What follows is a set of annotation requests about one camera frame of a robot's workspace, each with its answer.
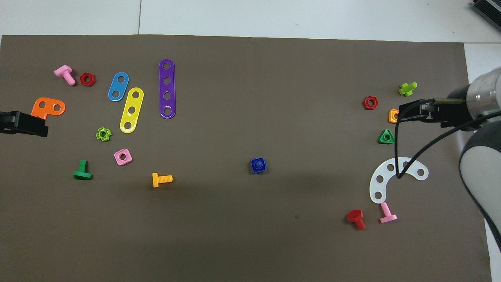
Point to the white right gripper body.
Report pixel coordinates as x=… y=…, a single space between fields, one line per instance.
x=456 y=113

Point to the blue plastic bolt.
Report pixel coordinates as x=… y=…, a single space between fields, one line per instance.
x=258 y=165

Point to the blue square plastic nut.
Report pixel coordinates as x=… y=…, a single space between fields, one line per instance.
x=253 y=166

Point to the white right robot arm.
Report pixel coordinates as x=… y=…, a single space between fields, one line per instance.
x=483 y=94

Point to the light green flower nut left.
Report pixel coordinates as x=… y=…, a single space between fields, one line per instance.
x=406 y=89

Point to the orange square plastic nut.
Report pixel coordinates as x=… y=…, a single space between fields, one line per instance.
x=390 y=116

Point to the orange three-hole corner plate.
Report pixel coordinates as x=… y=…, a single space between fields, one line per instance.
x=49 y=106

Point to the dark green triangle nut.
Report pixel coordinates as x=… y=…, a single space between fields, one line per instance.
x=382 y=140

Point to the red hexagonal plastic nut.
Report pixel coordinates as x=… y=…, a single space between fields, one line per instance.
x=365 y=103
x=82 y=79

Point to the pink plastic bolt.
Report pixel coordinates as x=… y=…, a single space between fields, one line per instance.
x=388 y=218
x=62 y=71

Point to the dark green plastic bolt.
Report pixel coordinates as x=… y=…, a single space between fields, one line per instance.
x=82 y=175

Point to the white curved five-hole strip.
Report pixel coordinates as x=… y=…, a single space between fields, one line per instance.
x=384 y=173

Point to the lime green cross nut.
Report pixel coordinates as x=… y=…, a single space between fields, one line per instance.
x=108 y=134

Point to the blue two-hole strip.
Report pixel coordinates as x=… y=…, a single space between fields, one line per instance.
x=118 y=86

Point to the pink square plastic nut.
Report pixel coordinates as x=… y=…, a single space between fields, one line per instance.
x=127 y=159

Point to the black ribbed device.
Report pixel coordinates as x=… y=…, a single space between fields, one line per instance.
x=491 y=9

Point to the yellow three-hole strip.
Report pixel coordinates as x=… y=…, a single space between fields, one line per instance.
x=134 y=102

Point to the red plastic bolt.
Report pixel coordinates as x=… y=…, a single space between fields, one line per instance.
x=355 y=215

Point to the orange plastic bolt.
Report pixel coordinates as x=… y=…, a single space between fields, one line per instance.
x=164 y=179

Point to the purple four-hole strip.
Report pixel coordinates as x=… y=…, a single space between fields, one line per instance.
x=167 y=88

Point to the brown table mat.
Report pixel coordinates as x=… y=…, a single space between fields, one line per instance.
x=235 y=117

